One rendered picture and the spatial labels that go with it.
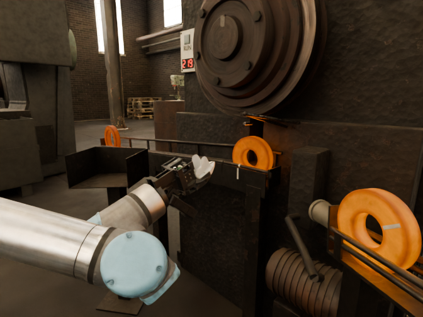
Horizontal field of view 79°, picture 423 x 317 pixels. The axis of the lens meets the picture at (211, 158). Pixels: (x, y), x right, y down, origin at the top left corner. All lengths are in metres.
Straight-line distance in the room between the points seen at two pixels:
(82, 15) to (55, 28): 8.29
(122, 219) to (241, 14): 0.62
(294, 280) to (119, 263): 0.46
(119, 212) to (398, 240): 0.52
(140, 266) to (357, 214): 0.41
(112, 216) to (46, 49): 2.83
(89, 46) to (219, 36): 10.74
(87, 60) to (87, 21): 1.37
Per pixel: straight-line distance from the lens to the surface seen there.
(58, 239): 0.46
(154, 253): 0.42
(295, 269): 0.74
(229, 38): 0.81
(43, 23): 3.34
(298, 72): 0.78
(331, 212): 0.63
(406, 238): 0.53
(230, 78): 0.80
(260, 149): 0.88
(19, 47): 3.22
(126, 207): 0.60
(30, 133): 2.99
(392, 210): 0.54
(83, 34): 11.50
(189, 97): 1.30
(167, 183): 0.65
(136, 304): 1.42
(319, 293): 0.73
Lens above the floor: 0.95
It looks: 14 degrees down
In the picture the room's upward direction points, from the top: straight up
